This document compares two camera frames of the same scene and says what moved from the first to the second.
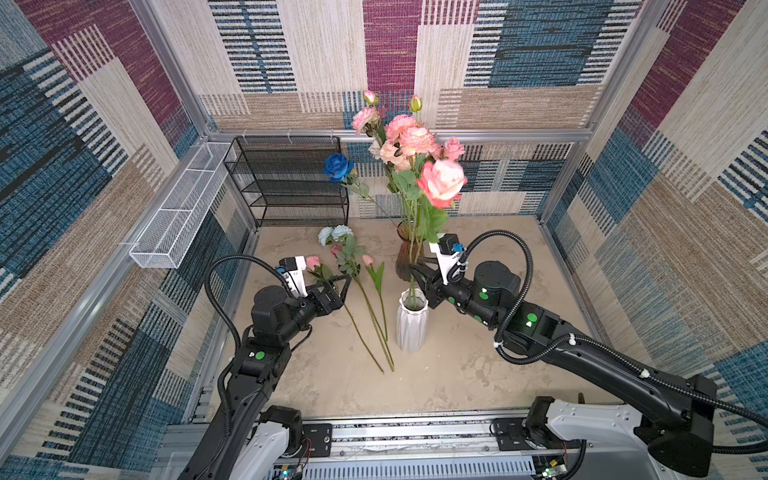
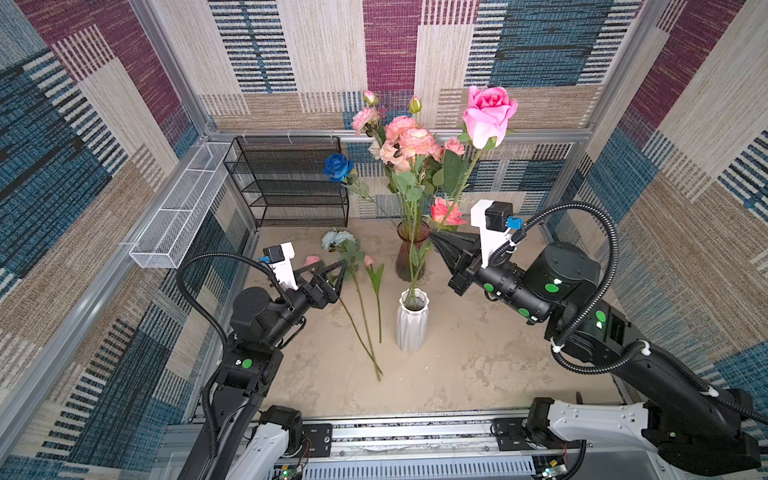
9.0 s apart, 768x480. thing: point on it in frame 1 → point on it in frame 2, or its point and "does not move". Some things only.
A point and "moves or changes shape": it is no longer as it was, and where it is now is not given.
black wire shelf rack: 284,180 does not move
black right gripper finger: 430,282 → 459,249
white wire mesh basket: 165,241 does not move
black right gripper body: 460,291 → 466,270
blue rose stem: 339,168 does not move
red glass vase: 411,248 does not move
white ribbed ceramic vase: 411,320 does not move
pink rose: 440,182 moves or changes shape
